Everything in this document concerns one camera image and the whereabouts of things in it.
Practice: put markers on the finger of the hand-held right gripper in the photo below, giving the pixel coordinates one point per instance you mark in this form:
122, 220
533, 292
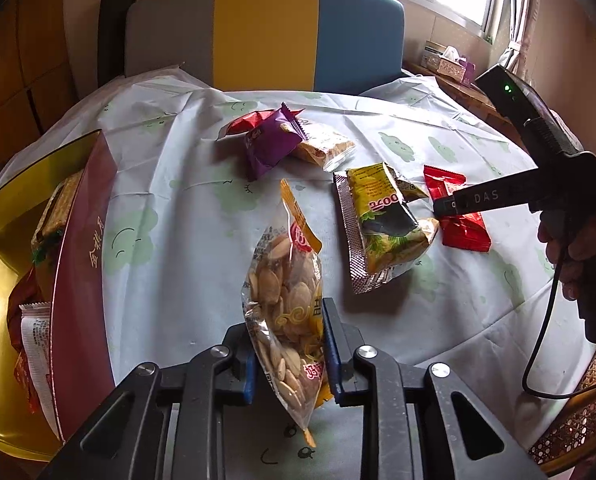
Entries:
444, 206

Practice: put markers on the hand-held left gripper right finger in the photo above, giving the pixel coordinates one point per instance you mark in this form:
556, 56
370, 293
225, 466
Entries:
332, 355

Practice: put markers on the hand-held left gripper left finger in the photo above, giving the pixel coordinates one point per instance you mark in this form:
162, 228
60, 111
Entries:
246, 380

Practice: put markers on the small red foil packet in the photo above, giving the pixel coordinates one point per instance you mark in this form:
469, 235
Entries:
465, 232

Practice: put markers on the yellow black snack packet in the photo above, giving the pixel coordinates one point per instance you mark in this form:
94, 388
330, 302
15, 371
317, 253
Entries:
378, 190

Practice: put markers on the clear orange-edged seed packet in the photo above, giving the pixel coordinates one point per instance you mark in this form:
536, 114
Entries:
283, 285

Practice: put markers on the silver foil snack packet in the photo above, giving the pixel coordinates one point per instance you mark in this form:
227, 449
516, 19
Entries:
350, 240

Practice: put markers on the clear pastry packet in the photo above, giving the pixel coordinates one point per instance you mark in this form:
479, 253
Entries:
323, 145

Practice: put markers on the purple snack packet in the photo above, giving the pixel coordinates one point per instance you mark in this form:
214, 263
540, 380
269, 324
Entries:
268, 145

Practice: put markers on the red gift box gold inside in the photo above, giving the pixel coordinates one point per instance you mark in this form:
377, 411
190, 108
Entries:
78, 260

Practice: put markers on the large red white-label packet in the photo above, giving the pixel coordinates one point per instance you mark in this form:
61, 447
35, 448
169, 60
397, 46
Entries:
33, 340

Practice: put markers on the red snack packet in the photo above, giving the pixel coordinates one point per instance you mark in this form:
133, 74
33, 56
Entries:
243, 122

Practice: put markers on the green-edged cracker packet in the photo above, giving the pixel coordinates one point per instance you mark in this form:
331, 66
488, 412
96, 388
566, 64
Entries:
53, 210

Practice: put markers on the person's right hand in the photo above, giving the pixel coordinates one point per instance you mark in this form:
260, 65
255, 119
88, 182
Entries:
573, 245

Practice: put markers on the wooden side desk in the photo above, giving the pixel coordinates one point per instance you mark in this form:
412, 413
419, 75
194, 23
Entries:
465, 95

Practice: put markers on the purple small item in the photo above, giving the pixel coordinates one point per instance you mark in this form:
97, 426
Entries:
469, 72

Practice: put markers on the beige curtain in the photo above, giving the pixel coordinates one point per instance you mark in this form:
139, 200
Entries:
520, 20

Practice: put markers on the gold patterned tissue box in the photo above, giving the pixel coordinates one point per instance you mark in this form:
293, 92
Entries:
450, 69

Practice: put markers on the wicker chair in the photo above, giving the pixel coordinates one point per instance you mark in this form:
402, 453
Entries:
578, 425

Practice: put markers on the wooden wardrobe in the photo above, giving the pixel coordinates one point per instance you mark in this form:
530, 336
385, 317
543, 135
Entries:
23, 60

